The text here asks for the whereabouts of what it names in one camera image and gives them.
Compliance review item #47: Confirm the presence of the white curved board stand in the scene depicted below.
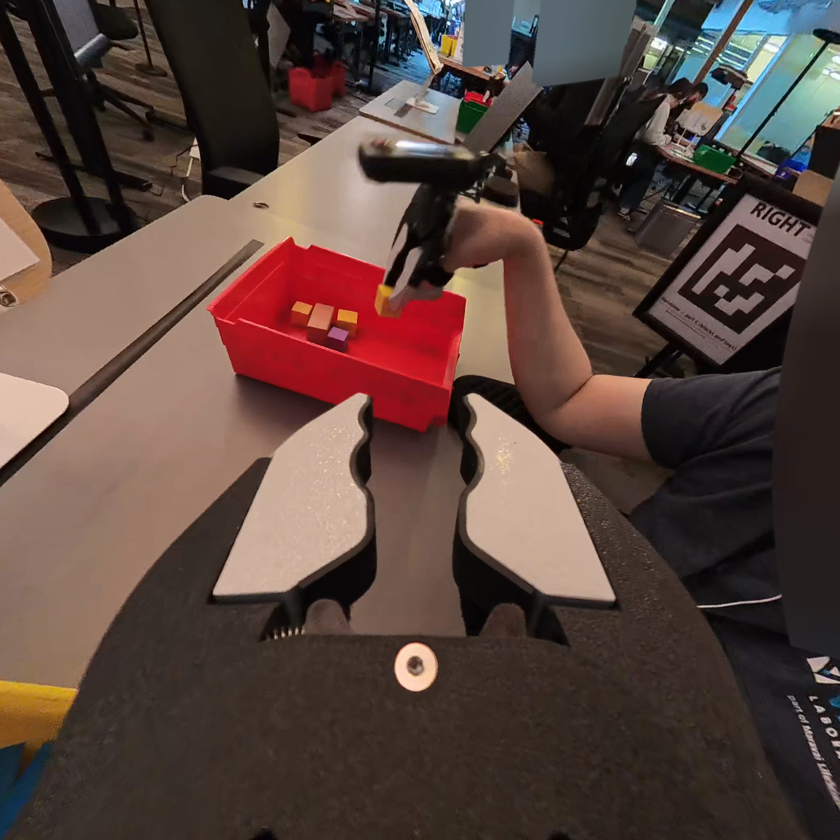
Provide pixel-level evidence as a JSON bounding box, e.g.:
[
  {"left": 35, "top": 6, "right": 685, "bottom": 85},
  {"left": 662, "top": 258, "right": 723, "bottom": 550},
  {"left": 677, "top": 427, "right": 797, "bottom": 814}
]
[{"left": 394, "top": 0, "right": 444, "bottom": 118}]

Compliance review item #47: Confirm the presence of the black floor lamp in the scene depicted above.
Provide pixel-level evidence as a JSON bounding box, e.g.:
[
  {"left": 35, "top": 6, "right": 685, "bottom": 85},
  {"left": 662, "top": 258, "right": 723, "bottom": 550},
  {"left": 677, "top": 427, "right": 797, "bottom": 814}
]
[{"left": 738, "top": 28, "right": 840, "bottom": 161}]

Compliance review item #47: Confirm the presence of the instruction sheet on stand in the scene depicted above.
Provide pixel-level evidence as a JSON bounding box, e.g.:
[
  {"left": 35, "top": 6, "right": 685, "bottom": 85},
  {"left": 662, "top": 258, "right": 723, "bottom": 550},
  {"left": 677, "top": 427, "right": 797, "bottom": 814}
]
[{"left": 0, "top": 180, "right": 53, "bottom": 316}]

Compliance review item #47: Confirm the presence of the grey trash bin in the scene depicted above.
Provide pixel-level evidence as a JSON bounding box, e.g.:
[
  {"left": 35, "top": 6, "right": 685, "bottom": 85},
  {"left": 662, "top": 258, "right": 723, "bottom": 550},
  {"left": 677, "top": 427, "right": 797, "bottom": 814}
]
[{"left": 635, "top": 200, "right": 703, "bottom": 258}]

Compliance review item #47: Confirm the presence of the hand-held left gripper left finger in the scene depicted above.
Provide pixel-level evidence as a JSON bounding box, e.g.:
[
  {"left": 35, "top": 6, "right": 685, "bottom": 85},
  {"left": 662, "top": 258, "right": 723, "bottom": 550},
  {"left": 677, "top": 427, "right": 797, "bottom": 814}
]
[{"left": 211, "top": 392, "right": 378, "bottom": 634}]

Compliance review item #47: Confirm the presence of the framed black white marker sign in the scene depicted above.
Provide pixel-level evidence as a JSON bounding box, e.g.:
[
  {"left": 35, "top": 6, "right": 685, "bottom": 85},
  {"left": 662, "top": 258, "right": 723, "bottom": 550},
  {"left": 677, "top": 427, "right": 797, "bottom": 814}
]
[{"left": 633, "top": 176, "right": 824, "bottom": 368}]

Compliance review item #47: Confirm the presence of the black mesh office chair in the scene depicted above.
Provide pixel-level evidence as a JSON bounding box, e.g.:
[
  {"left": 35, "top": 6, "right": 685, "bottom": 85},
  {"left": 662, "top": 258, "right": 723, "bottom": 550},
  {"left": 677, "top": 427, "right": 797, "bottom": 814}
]
[{"left": 525, "top": 75, "right": 657, "bottom": 253}]

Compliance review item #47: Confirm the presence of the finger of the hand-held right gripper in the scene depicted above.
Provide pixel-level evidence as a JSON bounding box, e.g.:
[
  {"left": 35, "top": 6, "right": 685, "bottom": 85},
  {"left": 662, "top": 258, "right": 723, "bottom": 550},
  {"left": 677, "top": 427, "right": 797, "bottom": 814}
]
[
  {"left": 394, "top": 252, "right": 427, "bottom": 312},
  {"left": 382, "top": 226, "right": 409, "bottom": 290}
]

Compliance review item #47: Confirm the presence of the person's right hand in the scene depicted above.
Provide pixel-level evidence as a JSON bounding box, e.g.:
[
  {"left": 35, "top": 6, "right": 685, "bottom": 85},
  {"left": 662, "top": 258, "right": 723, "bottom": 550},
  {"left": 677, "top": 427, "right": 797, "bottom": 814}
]
[{"left": 445, "top": 205, "right": 540, "bottom": 271}]

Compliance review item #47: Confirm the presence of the person's right forearm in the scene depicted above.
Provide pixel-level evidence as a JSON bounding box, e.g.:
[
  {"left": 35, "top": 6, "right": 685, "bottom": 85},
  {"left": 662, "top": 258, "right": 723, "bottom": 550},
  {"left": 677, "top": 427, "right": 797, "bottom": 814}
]
[{"left": 502, "top": 220, "right": 677, "bottom": 468}]

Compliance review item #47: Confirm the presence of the black tilted board stand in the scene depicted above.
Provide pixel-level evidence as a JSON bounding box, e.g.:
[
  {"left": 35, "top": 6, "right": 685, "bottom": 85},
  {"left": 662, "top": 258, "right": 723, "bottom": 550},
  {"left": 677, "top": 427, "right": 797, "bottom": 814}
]
[{"left": 462, "top": 62, "right": 546, "bottom": 158}]

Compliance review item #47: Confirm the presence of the yellow plastic bin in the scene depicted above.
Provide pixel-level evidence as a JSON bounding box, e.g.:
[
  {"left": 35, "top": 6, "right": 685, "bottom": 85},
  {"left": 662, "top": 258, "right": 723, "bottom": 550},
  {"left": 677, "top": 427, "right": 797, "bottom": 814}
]
[{"left": 0, "top": 681, "right": 78, "bottom": 775}]

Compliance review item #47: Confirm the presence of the black framed board on stand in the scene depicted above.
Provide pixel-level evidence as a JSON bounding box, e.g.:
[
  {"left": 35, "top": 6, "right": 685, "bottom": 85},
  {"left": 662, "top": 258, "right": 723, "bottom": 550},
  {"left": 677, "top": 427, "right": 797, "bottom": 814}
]
[{"left": 0, "top": 0, "right": 142, "bottom": 255}]

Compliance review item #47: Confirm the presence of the black swivel chair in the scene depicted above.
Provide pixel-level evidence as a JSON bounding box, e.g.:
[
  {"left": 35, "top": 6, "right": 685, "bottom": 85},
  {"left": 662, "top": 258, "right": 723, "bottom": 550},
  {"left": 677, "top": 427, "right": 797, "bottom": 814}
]
[{"left": 72, "top": 0, "right": 158, "bottom": 142}]

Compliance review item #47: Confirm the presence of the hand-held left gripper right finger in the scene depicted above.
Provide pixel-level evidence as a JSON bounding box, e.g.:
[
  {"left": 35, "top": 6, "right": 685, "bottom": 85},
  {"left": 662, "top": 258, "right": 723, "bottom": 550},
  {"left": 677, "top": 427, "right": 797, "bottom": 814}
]
[{"left": 453, "top": 392, "right": 618, "bottom": 634}]

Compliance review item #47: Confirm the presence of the printed instruction sheet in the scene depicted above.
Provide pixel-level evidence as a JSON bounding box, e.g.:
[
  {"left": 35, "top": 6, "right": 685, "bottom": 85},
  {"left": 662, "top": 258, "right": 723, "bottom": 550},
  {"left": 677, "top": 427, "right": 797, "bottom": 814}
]
[{"left": 0, "top": 220, "right": 40, "bottom": 283}]

